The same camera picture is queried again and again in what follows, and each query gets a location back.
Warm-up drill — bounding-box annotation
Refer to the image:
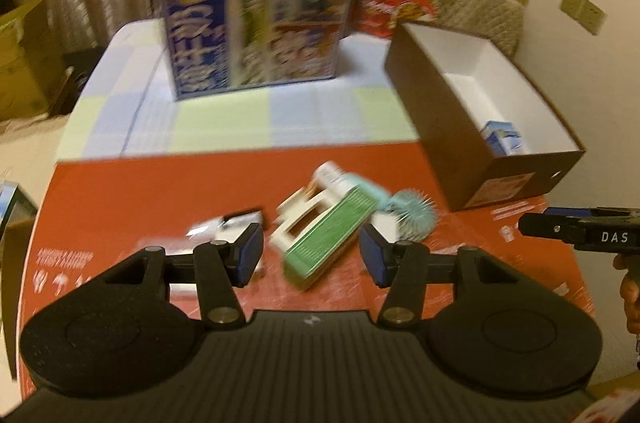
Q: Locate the pastel checkered tablecloth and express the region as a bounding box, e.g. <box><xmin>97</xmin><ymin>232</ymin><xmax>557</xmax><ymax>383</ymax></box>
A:
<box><xmin>56</xmin><ymin>20</ymin><xmax>427</xmax><ymax>164</ymax></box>

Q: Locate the white hair claw clip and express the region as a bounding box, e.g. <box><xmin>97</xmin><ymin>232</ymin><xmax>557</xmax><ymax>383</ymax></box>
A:
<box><xmin>270</xmin><ymin>185</ymin><xmax>332</xmax><ymax>255</ymax></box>

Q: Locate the beige quilted chair back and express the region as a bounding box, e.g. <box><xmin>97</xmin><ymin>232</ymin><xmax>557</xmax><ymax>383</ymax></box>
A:
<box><xmin>429</xmin><ymin>0</ymin><xmax>524</xmax><ymax>60</ymax></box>

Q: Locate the yellow cardboard box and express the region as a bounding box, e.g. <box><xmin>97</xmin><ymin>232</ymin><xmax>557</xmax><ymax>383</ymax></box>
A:
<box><xmin>0</xmin><ymin>0</ymin><xmax>67</xmax><ymax>122</ymax></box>

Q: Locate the red printed cardboard sheet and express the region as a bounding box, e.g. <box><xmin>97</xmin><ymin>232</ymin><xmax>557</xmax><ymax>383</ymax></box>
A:
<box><xmin>0</xmin><ymin>137</ymin><xmax>603</xmax><ymax>404</ymax></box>

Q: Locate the small white pill bottle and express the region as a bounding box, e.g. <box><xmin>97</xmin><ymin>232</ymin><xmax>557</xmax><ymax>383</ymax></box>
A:
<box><xmin>312</xmin><ymin>161</ymin><xmax>352</xmax><ymax>200</ymax></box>

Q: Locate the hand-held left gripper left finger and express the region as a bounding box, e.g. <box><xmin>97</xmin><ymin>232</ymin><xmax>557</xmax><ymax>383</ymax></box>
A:
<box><xmin>102</xmin><ymin>223</ymin><xmax>265</xmax><ymax>330</ymax></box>

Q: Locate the person's right hand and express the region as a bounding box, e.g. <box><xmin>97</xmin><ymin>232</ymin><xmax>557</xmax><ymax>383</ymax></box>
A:
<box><xmin>619</xmin><ymin>275</ymin><xmax>640</xmax><ymax>335</ymax></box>

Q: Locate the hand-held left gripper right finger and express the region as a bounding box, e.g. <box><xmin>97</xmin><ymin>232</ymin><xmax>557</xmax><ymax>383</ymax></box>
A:
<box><xmin>358</xmin><ymin>223</ymin><xmax>521</xmax><ymax>330</ymax></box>

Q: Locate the brown cardboard storage box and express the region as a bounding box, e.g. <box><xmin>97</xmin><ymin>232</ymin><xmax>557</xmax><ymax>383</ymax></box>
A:
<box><xmin>383</xmin><ymin>22</ymin><xmax>586</xmax><ymax>213</ymax></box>

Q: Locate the red snack bag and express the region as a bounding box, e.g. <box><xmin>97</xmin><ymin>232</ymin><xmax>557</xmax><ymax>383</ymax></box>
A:
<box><xmin>352</xmin><ymin>0</ymin><xmax>436</xmax><ymax>40</ymax></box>

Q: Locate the small blue white carton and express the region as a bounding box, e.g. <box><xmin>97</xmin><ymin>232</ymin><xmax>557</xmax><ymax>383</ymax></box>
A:
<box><xmin>479</xmin><ymin>120</ymin><xmax>526</xmax><ymax>158</ymax></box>

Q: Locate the large blue printed carton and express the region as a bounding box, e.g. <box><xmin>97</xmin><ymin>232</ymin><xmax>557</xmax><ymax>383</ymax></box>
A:
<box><xmin>153</xmin><ymin>0</ymin><xmax>362</xmax><ymax>102</ymax></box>

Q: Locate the dark framed box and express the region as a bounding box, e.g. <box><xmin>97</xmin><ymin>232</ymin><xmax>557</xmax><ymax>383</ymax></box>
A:
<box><xmin>0</xmin><ymin>180</ymin><xmax>39</xmax><ymax>255</ymax></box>

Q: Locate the beige wall socket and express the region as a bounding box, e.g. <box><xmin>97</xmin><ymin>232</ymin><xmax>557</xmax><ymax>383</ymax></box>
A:
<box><xmin>559</xmin><ymin>0</ymin><xmax>585</xmax><ymax>22</ymax></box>
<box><xmin>580</xmin><ymin>0</ymin><xmax>609</xmax><ymax>36</ymax></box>

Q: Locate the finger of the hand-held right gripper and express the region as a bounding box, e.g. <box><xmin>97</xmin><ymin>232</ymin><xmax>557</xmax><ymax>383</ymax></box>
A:
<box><xmin>518</xmin><ymin>208</ymin><xmax>592</xmax><ymax>249</ymax></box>

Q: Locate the green white small box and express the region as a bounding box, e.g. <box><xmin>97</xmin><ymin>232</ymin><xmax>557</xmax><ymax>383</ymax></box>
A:
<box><xmin>283</xmin><ymin>184</ymin><xmax>379</xmax><ymax>293</ymax></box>

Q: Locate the teal hairbrush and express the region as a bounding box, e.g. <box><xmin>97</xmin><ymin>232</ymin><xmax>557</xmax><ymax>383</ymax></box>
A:
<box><xmin>350</xmin><ymin>174</ymin><xmax>440</xmax><ymax>240</ymax></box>

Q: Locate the dark spray bottle white cap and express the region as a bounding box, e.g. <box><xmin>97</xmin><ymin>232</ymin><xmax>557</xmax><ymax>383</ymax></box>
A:
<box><xmin>186</xmin><ymin>207</ymin><xmax>264</xmax><ymax>249</ymax></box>

